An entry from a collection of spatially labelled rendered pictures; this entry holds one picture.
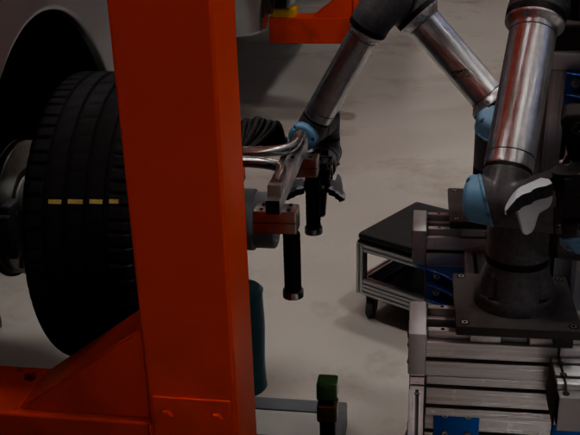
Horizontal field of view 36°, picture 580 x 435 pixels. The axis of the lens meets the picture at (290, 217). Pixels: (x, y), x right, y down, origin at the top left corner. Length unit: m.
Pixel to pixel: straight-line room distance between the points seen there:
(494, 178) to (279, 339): 1.96
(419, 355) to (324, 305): 1.75
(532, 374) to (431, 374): 0.19
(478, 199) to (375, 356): 1.82
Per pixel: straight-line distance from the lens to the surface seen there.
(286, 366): 3.07
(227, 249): 1.44
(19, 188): 2.16
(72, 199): 1.78
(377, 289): 3.26
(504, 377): 1.75
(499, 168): 1.37
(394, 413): 2.84
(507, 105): 1.41
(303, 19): 5.61
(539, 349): 1.72
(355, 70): 2.17
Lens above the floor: 1.61
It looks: 22 degrees down
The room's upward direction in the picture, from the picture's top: 2 degrees counter-clockwise
